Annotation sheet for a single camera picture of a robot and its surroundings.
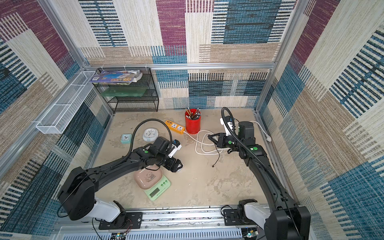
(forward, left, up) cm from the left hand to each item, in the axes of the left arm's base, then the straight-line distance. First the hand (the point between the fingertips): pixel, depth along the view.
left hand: (178, 162), depth 84 cm
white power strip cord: (+11, -25, -8) cm, 29 cm away
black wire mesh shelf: (+47, +35, +14) cm, 61 cm away
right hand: (+5, -17, +15) cm, 23 cm away
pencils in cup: (+28, -10, +7) cm, 31 cm away
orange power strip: (+29, +4, -4) cm, 29 cm away
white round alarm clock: (+23, +21, -5) cm, 32 cm away
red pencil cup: (+27, -8, +5) cm, 28 cm away
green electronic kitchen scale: (-13, +12, -7) cm, 19 cm away
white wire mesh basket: (+14, +55, +25) cm, 62 cm away
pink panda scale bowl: (-7, +18, -5) cm, 20 cm away
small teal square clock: (+21, +37, -6) cm, 43 cm away
